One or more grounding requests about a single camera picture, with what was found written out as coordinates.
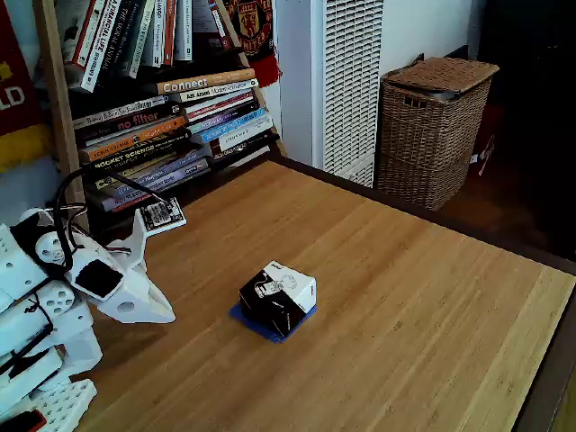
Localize white Modern Romance book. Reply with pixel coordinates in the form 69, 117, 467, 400
173, 78, 260, 104

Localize white red striped book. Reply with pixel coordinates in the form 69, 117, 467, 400
183, 88, 256, 114

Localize red and yellow banner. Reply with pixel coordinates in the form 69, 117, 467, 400
0, 0, 51, 175

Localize thin red book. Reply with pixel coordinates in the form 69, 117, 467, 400
206, 0, 233, 50

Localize tan Connect book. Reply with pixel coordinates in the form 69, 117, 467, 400
156, 67, 257, 95

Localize white perforated base plate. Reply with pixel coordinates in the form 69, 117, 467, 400
26, 377, 98, 432

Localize light blue book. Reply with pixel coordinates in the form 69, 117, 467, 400
200, 107, 268, 144

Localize narrow white book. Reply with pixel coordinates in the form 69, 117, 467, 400
151, 0, 167, 68

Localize grey purple paperback book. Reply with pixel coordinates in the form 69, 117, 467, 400
101, 166, 212, 212

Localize orange spine book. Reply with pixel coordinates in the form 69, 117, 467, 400
78, 115, 188, 163

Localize white A Financial Life book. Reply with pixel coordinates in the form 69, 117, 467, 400
80, 0, 125, 94

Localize orange red narrow book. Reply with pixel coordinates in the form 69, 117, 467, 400
162, 0, 178, 67

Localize blue tape square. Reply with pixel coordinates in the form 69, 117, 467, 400
229, 301, 319, 345

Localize green white spine book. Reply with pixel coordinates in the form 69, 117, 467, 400
125, 0, 157, 80

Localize grey white paperback book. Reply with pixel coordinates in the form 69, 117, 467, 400
71, 95, 167, 131

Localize white louvered heater unit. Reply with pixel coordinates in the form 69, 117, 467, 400
310, 0, 386, 189

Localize black Rocket Science book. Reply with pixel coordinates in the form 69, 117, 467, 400
80, 134, 194, 176

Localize white camera board module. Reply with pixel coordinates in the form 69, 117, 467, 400
139, 196, 188, 233

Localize black and white servo box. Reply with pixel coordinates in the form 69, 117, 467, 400
238, 259, 318, 338

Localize red black football scarf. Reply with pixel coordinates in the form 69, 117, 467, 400
222, 0, 284, 89

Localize dark purple book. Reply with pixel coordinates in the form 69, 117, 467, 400
186, 101, 261, 134

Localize black no filter book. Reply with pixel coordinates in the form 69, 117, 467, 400
74, 103, 181, 139

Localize blue purple spine book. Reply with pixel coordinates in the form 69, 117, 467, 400
96, 151, 211, 199

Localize plain white book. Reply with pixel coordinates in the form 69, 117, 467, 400
174, 0, 194, 62

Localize wooden ladder bookshelf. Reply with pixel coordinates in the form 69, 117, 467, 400
33, 0, 289, 235

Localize red and white book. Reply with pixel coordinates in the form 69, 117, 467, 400
62, 0, 107, 69

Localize brown wicker laundry basket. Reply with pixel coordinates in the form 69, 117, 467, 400
375, 56, 500, 212

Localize dark Moral Animal book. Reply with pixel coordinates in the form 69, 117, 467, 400
96, 0, 137, 76

